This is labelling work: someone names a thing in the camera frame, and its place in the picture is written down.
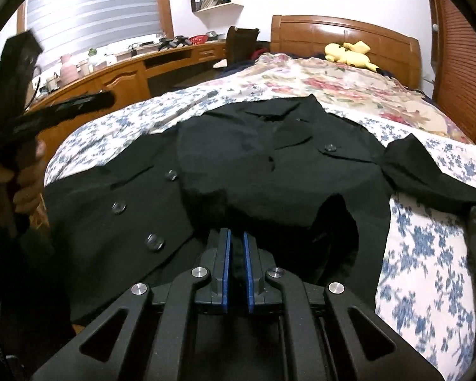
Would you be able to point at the wooden desk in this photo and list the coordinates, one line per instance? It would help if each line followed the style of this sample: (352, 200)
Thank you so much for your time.
(123, 79)

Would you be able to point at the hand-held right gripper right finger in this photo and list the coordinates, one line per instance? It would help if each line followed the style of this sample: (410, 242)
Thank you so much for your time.
(249, 272)

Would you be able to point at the dark wooden chair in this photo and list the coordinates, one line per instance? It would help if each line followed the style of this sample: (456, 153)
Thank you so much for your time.
(240, 43)

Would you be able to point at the wooden headboard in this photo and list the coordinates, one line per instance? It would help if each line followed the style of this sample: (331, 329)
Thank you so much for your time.
(341, 31)

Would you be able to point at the pink vase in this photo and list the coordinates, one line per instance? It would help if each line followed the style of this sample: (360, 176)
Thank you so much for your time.
(68, 71)

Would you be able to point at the blue floral bed sheet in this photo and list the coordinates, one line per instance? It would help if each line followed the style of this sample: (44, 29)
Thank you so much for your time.
(420, 266)

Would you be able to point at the louvered wooden wardrobe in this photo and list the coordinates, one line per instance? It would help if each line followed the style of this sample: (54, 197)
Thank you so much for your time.
(460, 67)

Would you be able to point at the red basket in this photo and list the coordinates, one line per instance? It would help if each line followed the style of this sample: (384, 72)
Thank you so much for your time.
(198, 39)

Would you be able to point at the black coat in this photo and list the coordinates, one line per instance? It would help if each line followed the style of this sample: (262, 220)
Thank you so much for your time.
(261, 158)

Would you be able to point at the person's left hand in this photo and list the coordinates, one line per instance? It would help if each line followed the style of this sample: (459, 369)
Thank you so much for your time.
(25, 190)

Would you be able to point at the red floral quilt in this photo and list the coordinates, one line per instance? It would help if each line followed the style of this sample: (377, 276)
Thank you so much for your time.
(321, 79)

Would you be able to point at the wooden window frame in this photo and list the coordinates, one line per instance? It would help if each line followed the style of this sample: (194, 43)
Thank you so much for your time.
(164, 4)

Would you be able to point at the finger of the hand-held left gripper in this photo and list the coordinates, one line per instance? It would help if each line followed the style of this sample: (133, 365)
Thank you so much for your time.
(75, 105)

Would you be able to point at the striped window blind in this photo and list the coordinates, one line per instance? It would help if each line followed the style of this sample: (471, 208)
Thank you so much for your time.
(95, 8)

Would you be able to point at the yellow plush toy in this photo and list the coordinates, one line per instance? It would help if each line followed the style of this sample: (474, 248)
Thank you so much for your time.
(349, 57)

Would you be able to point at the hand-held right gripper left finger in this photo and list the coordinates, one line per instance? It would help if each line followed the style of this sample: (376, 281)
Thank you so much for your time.
(225, 264)

